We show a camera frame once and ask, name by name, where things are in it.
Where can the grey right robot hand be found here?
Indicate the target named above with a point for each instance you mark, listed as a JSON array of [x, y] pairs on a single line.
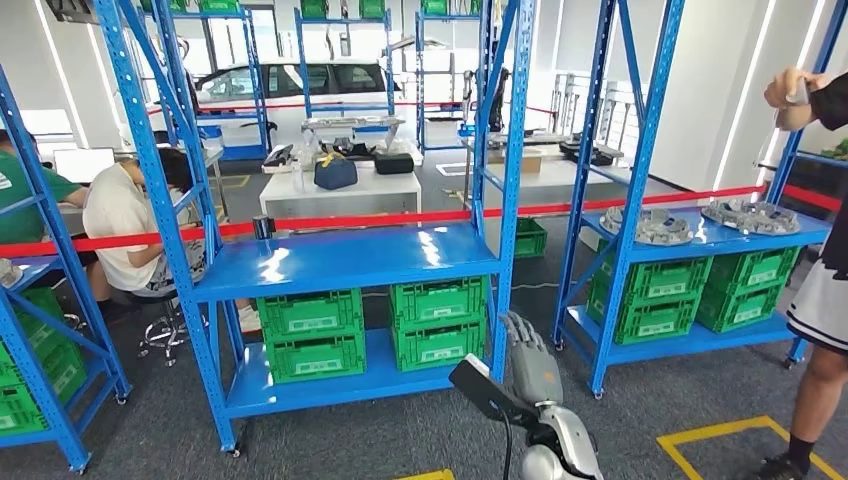
[[533, 368]]

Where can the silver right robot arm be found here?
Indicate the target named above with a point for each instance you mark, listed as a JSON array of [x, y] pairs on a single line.
[[563, 437]]

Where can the grey cast metal part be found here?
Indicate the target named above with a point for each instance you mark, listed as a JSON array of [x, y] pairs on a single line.
[[616, 218], [752, 217], [662, 228]]

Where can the blue steel shelf rack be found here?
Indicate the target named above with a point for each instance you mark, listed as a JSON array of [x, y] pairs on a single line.
[[344, 106], [696, 238], [53, 318], [255, 79], [450, 112], [344, 258]]

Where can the black car part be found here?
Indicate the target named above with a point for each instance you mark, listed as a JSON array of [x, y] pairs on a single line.
[[344, 147]]

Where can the green plastic crate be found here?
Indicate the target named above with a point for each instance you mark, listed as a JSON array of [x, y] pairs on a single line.
[[656, 278], [438, 346], [530, 238], [316, 358], [43, 331], [438, 301], [40, 391], [752, 268], [311, 314], [646, 321], [738, 310]]

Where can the white table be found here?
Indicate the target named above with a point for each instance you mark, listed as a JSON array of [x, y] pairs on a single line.
[[556, 179], [344, 189]]

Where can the cardboard box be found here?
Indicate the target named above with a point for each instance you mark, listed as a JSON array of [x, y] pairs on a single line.
[[530, 162]]

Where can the black parts tray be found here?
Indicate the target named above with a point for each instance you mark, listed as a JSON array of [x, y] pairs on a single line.
[[599, 158], [573, 147]]

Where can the grey metal panel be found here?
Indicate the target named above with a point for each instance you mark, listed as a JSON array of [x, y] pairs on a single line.
[[523, 139]]

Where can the black hard case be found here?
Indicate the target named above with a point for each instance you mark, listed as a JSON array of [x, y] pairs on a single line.
[[394, 164]]

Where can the plastic covered steel table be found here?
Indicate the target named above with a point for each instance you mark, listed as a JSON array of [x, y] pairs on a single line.
[[404, 149]]

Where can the white metal railing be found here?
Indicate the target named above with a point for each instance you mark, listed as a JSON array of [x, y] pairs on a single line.
[[596, 112]]

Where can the person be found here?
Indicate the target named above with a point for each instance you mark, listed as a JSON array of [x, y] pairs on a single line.
[[815, 265], [26, 199], [126, 225]]

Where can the clear plastic bottle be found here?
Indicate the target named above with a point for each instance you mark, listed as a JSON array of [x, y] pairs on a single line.
[[298, 177]]

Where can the silver metal car panel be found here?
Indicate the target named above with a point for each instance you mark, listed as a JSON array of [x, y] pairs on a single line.
[[351, 122]]

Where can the black slotted tray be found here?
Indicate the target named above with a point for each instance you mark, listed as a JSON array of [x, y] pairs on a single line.
[[278, 156]]

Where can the white car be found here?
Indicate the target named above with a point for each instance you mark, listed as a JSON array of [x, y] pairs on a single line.
[[291, 112]]

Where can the chrome stool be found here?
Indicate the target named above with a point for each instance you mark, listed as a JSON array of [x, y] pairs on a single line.
[[162, 328]]

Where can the laptop with white screen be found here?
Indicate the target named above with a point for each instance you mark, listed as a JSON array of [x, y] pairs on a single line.
[[83, 164]]

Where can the dark grey overhead panel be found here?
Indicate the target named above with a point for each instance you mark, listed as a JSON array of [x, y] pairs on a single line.
[[69, 10]]

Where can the black barrier post head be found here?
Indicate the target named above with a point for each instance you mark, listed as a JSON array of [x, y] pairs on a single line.
[[263, 227]]

